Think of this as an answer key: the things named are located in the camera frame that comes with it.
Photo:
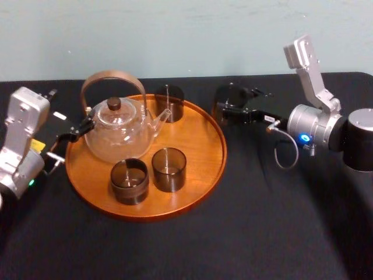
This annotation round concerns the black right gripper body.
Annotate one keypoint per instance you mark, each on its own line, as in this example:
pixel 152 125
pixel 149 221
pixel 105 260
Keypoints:
pixel 262 118

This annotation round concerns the round wooden tray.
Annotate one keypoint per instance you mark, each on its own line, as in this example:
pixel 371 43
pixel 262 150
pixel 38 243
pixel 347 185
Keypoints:
pixel 189 163

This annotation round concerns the black table cloth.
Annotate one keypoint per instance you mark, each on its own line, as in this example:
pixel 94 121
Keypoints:
pixel 233 233

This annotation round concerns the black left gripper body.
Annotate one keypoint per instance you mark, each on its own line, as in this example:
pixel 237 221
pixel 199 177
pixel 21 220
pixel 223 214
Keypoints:
pixel 56 125

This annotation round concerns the glass teapot lid brown knob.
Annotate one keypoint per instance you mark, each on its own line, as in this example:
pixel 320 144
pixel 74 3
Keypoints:
pixel 113 104

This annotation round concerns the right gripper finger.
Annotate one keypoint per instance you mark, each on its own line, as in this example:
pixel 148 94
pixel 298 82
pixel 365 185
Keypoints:
pixel 258 92
pixel 236 115

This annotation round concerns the dark smoked glass cup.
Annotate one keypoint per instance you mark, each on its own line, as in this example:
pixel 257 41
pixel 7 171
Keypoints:
pixel 230 97
pixel 175 112
pixel 169 182
pixel 128 196

